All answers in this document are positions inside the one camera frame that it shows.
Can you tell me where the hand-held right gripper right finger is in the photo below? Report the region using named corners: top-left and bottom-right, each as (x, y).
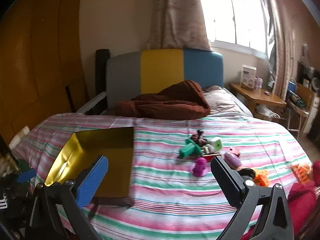
top-left (210, 156), bottom-right (294, 240)

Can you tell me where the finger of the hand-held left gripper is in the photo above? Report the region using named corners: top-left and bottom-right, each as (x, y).
top-left (17, 169), bottom-right (37, 183)

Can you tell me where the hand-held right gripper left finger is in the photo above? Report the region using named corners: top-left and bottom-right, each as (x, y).
top-left (30, 155), bottom-right (109, 240)

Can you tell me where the purple egg-shaped perforated case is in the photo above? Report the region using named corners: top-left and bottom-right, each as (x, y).
top-left (224, 151), bottom-right (242, 169)

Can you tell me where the yellow-orange plastic case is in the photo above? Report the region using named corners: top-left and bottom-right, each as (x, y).
top-left (250, 169), bottom-right (270, 187)

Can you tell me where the maroon gift box gold interior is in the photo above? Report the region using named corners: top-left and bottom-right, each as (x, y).
top-left (44, 127), bottom-right (135, 207)

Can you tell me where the magenta plastic toy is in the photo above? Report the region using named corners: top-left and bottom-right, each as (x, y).
top-left (189, 157), bottom-right (208, 177)

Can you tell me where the white green plug-in device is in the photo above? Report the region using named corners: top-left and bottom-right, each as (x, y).
top-left (205, 136), bottom-right (223, 154)

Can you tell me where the green plastic toy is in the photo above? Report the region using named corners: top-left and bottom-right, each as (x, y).
top-left (179, 139), bottom-right (202, 158)

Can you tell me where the brown fluted knob lid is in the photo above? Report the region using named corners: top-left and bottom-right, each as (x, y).
top-left (191, 129), bottom-right (208, 145)

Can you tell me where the striped bedsheet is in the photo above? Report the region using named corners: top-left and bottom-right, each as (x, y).
top-left (12, 112), bottom-right (313, 240)

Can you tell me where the orange plastic rack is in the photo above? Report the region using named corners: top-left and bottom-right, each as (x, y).
top-left (291, 162), bottom-right (313, 183)

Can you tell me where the grey-pink pillow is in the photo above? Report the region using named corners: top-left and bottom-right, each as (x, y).
top-left (202, 85), bottom-right (253, 117)

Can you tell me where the white plastic bag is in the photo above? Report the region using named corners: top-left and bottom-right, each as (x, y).
top-left (256, 104), bottom-right (280, 119)

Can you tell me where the red garment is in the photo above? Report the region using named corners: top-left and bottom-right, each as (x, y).
top-left (240, 160), bottom-right (320, 240)

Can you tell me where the wooden bedside table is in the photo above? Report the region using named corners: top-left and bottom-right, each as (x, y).
top-left (229, 82), bottom-right (287, 117)

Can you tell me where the dark wooden board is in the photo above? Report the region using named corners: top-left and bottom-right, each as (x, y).
top-left (65, 76), bottom-right (89, 113)

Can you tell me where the brown quilt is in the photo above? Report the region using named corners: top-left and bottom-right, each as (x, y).
top-left (116, 80), bottom-right (211, 120)

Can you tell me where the white cardboard box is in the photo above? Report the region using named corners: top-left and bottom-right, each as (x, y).
top-left (240, 65), bottom-right (257, 90)

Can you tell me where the black rolled mat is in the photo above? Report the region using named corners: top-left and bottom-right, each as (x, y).
top-left (96, 49), bottom-right (110, 95)

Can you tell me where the wooden chair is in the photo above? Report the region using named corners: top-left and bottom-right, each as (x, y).
top-left (285, 80), bottom-right (315, 135)

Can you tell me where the wooden wardrobe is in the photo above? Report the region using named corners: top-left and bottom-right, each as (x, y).
top-left (0, 0), bottom-right (83, 143)

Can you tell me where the grey yellow blue headboard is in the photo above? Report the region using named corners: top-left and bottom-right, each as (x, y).
top-left (106, 48), bottom-right (224, 110)

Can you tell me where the beige patterned curtain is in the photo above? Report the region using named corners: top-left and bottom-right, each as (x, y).
top-left (146, 0), bottom-right (213, 51)
top-left (260, 0), bottom-right (295, 100)

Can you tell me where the white bed rail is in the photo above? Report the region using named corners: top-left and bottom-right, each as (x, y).
top-left (76, 91), bottom-right (108, 115)

